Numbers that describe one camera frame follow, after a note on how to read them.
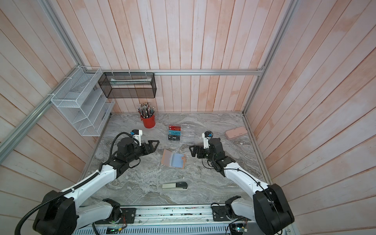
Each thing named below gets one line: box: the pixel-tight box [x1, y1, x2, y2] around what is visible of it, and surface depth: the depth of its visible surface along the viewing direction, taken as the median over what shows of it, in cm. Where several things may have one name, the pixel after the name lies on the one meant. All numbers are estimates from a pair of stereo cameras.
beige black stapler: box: [162, 181, 188, 191], surface depth 83 cm
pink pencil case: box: [224, 126, 248, 141], surface depth 107 cm
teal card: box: [168, 129, 182, 136], surface depth 103 cm
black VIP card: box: [167, 134, 181, 141], surface depth 103 cm
